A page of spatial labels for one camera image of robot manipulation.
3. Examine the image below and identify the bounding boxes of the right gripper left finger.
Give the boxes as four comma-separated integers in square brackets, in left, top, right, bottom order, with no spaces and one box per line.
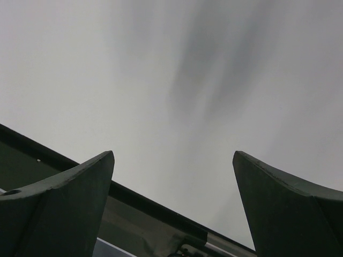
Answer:
[1,150,115,256]

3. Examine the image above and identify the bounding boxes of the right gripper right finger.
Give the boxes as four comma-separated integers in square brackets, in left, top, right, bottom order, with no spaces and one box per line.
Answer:
[233,151,342,256]

